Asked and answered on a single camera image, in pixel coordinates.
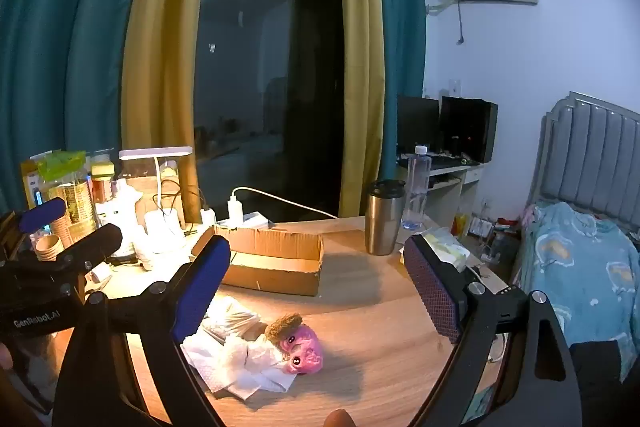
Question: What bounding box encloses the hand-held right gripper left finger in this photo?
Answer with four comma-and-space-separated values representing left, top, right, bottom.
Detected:
52, 234, 232, 427

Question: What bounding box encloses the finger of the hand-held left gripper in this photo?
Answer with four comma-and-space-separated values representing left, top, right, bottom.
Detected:
0, 197, 68, 258
52, 223, 124, 275

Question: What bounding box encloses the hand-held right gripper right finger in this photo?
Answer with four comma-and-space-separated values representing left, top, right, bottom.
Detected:
402, 234, 583, 427

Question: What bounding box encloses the bag of white beads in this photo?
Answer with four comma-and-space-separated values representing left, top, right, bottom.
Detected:
202, 297, 263, 343

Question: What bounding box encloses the cardboard box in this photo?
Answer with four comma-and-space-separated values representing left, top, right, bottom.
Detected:
192, 225, 325, 297

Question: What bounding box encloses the white cloth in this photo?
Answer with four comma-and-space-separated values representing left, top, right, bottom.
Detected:
180, 332, 301, 401

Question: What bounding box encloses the pink plush toy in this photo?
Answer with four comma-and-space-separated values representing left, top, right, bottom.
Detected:
264, 313, 324, 375

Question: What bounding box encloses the stack of paper cups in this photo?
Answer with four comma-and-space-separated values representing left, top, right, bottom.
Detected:
34, 207, 76, 264

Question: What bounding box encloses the tissue pack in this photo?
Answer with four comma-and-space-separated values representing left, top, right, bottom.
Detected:
400, 227, 471, 274

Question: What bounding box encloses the green packet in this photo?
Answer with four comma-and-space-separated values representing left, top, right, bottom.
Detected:
37, 150, 87, 182

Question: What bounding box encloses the white desk lamp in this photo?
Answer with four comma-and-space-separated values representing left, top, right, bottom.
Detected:
118, 147, 193, 258

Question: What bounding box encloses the brown paper carton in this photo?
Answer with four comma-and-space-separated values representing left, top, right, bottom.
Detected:
120, 176, 183, 228

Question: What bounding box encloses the steel travel tumbler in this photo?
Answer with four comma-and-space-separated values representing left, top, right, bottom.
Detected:
365, 179, 407, 256

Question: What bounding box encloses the white power strip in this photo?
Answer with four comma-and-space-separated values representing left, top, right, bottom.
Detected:
215, 212, 271, 231

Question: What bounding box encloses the clear plastic water bottle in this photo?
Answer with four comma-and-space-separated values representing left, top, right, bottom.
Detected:
401, 145, 432, 231

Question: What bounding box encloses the white computer desk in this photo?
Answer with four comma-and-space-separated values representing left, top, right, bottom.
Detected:
397, 154, 483, 238

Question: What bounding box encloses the teal curtain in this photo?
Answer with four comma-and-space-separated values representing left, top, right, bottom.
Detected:
0, 0, 168, 220
372, 0, 427, 188

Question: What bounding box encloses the black computer monitor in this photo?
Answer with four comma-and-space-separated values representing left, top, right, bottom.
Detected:
396, 95, 441, 152
439, 96, 499, 164

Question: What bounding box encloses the yellow curtain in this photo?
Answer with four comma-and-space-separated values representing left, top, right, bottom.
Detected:
120, 0, 226, 228
337, 0, 387, 219

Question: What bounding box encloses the dark cloth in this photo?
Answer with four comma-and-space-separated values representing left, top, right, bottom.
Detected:
570, 340, 625, 427

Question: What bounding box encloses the grey padded bed headboard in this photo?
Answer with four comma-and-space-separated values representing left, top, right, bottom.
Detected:
537, 91, 640, 238

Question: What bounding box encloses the dark glass window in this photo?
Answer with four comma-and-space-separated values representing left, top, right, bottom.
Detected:
192, 0, 346, 219

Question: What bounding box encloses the black charging cable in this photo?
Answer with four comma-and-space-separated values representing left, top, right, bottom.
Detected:
159, 179, 207, 214

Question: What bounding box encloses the white charging cable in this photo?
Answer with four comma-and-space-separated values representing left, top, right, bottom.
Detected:
231, 187, 337, 220

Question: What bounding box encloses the air conditioner power cord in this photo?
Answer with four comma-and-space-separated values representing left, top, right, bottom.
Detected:
455, 0, 467, 46

